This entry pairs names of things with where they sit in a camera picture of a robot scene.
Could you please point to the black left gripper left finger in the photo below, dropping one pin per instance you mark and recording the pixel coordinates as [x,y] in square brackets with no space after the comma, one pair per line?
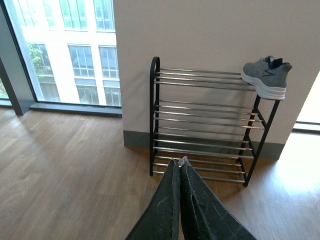
[160,220]

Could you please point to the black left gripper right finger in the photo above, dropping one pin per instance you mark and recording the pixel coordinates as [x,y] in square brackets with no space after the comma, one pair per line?
[203,216]

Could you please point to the grey knit sneaker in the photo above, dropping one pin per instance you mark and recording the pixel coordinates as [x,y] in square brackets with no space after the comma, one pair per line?
[269,76]

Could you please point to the black metal shoe rack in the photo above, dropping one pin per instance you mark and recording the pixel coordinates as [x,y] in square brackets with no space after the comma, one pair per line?
[211,117]

